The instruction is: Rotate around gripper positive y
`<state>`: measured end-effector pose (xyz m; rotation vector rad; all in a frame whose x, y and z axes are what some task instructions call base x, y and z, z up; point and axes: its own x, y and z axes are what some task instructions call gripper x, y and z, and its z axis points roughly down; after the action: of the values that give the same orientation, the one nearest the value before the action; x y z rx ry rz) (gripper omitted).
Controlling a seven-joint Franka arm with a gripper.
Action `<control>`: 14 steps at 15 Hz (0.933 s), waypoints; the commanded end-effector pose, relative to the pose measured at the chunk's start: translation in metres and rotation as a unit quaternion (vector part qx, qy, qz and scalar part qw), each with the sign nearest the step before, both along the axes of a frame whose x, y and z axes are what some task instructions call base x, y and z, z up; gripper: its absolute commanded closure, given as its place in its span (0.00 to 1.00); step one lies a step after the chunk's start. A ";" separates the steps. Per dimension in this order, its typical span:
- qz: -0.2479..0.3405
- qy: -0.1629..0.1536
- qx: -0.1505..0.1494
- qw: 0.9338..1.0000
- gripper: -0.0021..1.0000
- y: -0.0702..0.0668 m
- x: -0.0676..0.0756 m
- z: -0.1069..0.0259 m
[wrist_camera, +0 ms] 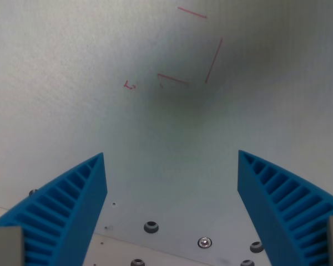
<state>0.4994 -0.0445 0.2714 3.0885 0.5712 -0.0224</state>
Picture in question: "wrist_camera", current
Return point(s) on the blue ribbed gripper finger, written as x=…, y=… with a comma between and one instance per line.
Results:
x=283, y=210
x=72, y=205

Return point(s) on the silver hex socket screw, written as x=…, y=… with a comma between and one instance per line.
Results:
x=204, y=242

